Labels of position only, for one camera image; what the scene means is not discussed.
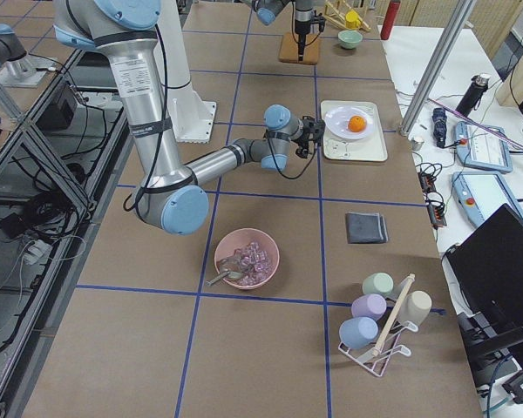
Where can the white wire cup rack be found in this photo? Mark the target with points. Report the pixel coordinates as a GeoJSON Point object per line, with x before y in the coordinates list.
{"type": "Point", "coordinates": [375, 357]}

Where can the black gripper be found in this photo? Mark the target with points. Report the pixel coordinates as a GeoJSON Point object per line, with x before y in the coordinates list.
{"type": "Point", "coordinates": [308, 126]}
{"type": "Point", "coordinates": [302, 27]}

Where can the black laptop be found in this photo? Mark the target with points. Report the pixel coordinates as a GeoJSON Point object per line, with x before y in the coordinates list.
{"type": "Point", "coordinates": [489, 269]}

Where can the small metal cup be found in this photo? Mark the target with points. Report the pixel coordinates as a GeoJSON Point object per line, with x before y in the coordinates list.
{"type": "Point", "coordinates": [417, 143]}

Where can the purple pastel cup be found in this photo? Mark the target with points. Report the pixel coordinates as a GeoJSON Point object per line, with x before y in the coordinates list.
{"type": "Point", "coordinates": [370, 305]}

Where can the pink bowl with ice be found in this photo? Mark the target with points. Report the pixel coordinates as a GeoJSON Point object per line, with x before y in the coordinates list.
{"type": "Point", "coordinates": [257, 252]}

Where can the black water bottle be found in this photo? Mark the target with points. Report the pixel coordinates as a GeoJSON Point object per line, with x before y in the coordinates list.
{"type": "Point", "coordinates": [474, 93]}

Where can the teach pendant tablet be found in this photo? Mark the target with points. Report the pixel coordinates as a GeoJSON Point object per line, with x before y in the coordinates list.
{"type": "Point", "coordinates": [481, 194]}
{"type": "Point", "coordinates": [480, 149]}

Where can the folded blue umbrella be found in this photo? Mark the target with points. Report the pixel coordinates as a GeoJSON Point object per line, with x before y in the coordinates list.
{"type": "Point", "coordinates": [439, 123]}

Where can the near teach pendant tablet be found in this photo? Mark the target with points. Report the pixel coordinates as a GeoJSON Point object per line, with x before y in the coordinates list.
{"type": "Point", "coordinates": [481, 194]}

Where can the far teach pendant tablet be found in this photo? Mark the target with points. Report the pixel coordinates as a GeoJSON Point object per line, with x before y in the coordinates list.
{"type": "Point", "coordinates": [480, 149]}

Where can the cream bear tray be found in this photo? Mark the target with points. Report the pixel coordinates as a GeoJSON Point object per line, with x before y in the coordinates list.
{"type": "Point", "coordinates": [369, 149]}

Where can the white round plate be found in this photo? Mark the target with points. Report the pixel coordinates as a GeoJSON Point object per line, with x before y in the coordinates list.
{"type": "Point", "coordinates": [337, 120]}

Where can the green bowl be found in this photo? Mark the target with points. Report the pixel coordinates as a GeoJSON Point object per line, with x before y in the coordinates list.
{"type": "Point", "coordinates": [349, 39]}

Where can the red cylinder bottle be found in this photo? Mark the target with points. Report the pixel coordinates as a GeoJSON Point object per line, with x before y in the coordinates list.
{"type": "Point", "coordinates": [389, 19]}

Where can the metal scoop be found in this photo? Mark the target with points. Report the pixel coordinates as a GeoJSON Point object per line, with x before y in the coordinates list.
{"type": "Point", "coordinates": [229, 269]}

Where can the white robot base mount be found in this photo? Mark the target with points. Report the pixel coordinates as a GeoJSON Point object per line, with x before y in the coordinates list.
{"type": "Point", "coordinates": [193, 118]}

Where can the aluminium frame post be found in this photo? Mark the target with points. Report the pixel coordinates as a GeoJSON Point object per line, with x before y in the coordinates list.
{"type": "Point", "coordinates": [444, 46]}

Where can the blue pastel cup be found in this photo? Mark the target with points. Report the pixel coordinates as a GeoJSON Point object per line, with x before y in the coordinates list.
{"type": "Point", "coordinates": [358, 332]}

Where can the green pastel cup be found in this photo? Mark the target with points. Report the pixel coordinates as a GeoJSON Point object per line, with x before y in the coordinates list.
{"type": "Point", "coordinates": [378, 283]}

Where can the yellow cup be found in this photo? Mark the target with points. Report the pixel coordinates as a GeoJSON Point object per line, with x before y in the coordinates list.
{"type": "Point", "coordinates": [353, 21]}

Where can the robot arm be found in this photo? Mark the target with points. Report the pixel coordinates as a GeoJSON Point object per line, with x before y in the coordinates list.
{"type": "Point", "coordinates": [268, 10]}
{"type": "Point", "coordinates": [142, 41]}

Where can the grey folded cloth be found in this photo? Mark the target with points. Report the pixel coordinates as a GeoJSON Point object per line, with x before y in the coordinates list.
{"type": "Point", "coordinates": [366, 228]}

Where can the wooden cutting board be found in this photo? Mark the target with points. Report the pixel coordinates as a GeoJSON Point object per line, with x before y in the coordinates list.
{"type": "Point", "coordinates": [289, 50]}

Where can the wooden peg rack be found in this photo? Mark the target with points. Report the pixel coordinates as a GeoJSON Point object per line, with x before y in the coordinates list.
{"type": "Point", "coordinates": [335, 10]}

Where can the orange fruit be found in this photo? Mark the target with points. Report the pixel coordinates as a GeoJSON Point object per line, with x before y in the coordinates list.
{"type": "Point", "coordinates": [357, 124]}

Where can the beige pastel cup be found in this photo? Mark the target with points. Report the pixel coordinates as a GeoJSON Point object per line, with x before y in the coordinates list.
{"type": "Point", "coordinates": [416, 308]}

